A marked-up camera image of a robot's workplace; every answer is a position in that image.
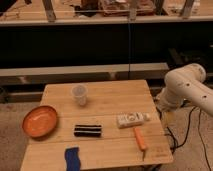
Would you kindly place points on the wooden table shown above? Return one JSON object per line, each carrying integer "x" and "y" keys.
{"x": 115, "y": 148}

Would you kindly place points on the orange handled screwdriver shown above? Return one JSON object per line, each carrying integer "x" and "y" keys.
{"x": 140, "y": 141}

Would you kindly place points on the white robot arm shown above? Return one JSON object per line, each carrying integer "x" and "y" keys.
{"x": 186, "y": 83}

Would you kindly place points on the orange ceramic bowl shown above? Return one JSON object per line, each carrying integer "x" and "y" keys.
{"x": 40, "y": 121}

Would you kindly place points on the translucent plastic cup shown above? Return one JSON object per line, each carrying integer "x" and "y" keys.
{"x": 79, "y": 93}

